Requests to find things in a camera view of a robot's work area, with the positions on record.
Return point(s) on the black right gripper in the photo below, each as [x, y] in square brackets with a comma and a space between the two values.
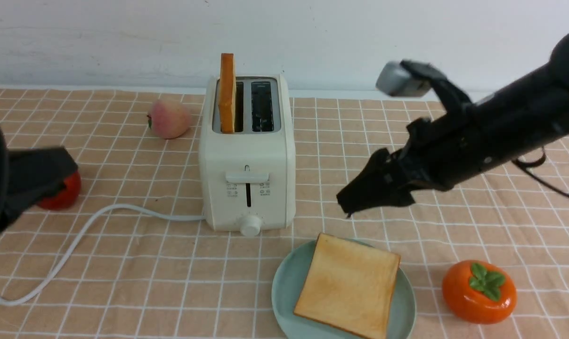
[439, 154]

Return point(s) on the toasted bread slice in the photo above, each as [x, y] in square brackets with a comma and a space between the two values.
[349, 286]
[227, 93]

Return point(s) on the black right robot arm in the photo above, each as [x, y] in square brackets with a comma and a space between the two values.
[525, 115]

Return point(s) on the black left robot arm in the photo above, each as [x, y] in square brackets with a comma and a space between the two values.
[29, 176]

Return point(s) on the white two-slot toaster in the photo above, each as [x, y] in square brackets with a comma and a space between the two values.
[248, 177]

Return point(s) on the light green round plate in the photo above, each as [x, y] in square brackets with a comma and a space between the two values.
[286, 288]

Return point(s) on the orange persimmon with green leaves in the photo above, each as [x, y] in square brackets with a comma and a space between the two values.
[479, 292]

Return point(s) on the pink peach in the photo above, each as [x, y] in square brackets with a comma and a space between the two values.
[168, 119]

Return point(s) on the beige checkered tablecloth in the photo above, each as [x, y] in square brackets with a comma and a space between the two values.
[135, 276]

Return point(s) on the red apple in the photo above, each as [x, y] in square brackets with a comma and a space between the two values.
[66, 196]

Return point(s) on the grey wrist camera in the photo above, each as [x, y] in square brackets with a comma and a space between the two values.
[396, 82]

